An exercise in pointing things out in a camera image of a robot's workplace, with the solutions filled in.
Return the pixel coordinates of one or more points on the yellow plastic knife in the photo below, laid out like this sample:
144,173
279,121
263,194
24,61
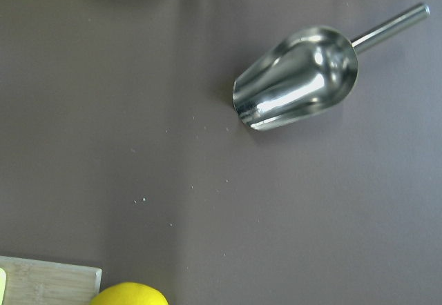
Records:
3,277

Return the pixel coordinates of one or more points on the metal ice scoop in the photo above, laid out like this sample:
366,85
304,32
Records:
309,72

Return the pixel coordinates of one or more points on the wooden cutting board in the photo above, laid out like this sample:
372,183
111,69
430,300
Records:
30,281

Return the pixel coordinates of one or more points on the whole yellow lemon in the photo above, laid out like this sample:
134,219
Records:
129,293

